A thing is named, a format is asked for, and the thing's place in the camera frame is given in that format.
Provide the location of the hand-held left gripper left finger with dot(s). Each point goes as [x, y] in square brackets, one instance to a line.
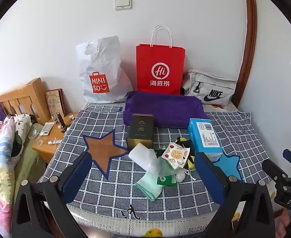
[76, 178]

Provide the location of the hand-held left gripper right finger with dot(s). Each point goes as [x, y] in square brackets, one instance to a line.
[207, 176]

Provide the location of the white face mask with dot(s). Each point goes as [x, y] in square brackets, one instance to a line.
[181, 176]

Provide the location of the fruit print packet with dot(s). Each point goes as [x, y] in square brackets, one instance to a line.
[176, 155]

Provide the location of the green foil packet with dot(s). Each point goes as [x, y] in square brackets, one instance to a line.
[165, 180]

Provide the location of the white glove with green cuff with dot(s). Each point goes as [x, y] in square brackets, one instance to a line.
[145, 184]

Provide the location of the white foam block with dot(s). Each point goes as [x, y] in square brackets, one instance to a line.
[138, 153]

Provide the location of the purple plush storage tray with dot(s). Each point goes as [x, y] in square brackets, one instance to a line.
[170, 109]

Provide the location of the person's right hand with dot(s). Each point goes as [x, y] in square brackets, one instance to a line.
[283, 226]

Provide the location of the blue tissue pack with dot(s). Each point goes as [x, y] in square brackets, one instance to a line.
[197, 138]

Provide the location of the wooden nightstand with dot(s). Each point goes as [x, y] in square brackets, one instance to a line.
[46, 148]

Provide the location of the small white tube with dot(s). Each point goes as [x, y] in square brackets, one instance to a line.
[53, 142]

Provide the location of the green bedsheet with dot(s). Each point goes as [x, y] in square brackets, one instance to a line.
[29, 163]

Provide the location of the grey checked cloth with stars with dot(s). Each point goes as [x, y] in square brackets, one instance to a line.
[125, 193]

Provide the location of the small black bottle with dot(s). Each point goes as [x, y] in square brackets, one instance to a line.
[65, 127]

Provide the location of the clear glass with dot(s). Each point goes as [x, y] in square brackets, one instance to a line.
[36, 138]

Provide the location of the white cream tube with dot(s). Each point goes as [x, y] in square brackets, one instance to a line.
[46, 129]

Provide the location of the small white bottle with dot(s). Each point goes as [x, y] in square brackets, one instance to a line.
[71, 116]

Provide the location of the patterned book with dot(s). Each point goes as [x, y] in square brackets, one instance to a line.
[55, 101]

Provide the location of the dark green tea tin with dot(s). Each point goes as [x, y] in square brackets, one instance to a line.
[140, 129]

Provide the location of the grey waist bag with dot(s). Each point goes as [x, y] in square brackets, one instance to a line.
[210, 84]

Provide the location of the wooden bed headboard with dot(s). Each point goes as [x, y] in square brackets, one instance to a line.
[34, 96]

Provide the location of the white plastic shopping bag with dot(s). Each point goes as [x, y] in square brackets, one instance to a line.
[103, 62]

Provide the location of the red paper bag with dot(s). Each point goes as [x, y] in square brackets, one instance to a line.
[160, 57]

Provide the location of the brown wooden door frame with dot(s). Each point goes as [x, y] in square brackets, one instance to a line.
[249, 29]

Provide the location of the white light switch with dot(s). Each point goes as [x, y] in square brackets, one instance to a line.
[123, 3]

